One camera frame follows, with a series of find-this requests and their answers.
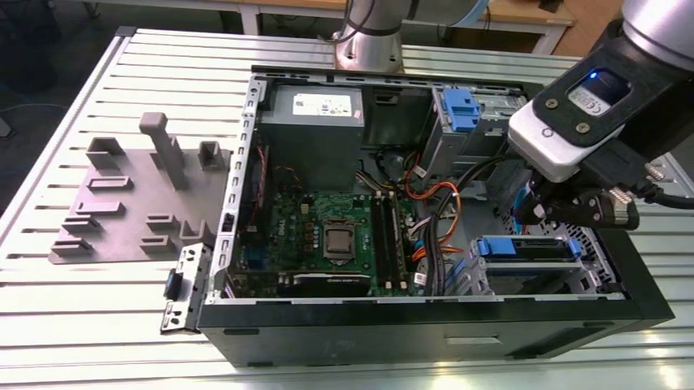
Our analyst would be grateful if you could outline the metal disk bay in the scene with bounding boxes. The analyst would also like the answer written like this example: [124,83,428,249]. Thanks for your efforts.
[468,233,593,297]

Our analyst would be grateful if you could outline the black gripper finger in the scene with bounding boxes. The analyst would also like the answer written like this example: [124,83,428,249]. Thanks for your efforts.
[573,189,642,233]
[520,170,577,227]

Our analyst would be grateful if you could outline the green motherboard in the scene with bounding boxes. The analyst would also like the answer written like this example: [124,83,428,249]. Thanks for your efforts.
[227,190,430,297]

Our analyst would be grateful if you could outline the black camera cable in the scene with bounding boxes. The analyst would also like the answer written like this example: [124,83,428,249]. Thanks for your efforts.
[582,148,694,210]

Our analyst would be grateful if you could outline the blue drive bay latch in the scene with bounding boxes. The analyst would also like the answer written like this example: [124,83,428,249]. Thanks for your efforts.
[442,87,483,133]

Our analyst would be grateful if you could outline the red black twisted wire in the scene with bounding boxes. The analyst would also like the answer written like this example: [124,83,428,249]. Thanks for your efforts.
[254,144,304,228]

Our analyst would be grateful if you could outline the black graphics card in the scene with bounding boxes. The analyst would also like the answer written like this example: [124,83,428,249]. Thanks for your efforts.
[275,271,374,297]

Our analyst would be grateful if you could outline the metal drive cage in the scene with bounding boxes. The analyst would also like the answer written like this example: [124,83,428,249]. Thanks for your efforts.
[420,84,530,182]

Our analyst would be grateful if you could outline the silver CPU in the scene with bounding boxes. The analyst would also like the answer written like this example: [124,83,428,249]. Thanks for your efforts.
[324,227,354,251]

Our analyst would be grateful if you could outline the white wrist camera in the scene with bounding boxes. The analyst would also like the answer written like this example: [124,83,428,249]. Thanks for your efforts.
[506,101,625,184]

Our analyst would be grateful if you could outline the black PC case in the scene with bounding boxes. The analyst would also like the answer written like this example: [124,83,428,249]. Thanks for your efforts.
[193,63,677,369]

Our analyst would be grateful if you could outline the blue data wire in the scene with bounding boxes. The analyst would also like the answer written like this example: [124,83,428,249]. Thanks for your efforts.
[512,184,535,236]

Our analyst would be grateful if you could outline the black cable bundle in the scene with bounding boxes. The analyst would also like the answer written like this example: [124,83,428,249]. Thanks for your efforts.
[424,152,535,296]

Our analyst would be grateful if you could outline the CPU socket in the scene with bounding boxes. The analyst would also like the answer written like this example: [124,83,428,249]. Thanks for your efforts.
[320,219,359,267]

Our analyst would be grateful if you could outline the pale floor cable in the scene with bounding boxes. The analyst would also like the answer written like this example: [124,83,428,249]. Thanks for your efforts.
[0,102,67,114]

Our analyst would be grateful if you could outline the orange wire bundle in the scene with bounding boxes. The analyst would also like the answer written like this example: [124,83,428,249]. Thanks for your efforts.
[404,181,467,267]

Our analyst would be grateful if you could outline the grey power supply unit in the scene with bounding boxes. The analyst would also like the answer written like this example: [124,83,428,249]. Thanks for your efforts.
[254,83,366,194]

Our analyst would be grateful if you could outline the grey parts rack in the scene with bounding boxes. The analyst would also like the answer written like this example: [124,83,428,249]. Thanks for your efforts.
[48,111,238,267]

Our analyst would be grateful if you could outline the wooden desk white frame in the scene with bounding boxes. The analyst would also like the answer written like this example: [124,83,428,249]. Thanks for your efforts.
[80,0,577,56]

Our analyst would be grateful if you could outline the black blue port plug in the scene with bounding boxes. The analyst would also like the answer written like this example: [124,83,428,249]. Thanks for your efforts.
[164,268,184,300]

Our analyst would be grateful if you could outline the brown wooden cabinet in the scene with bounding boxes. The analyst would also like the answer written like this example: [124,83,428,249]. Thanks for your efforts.
[563,0,625,60]

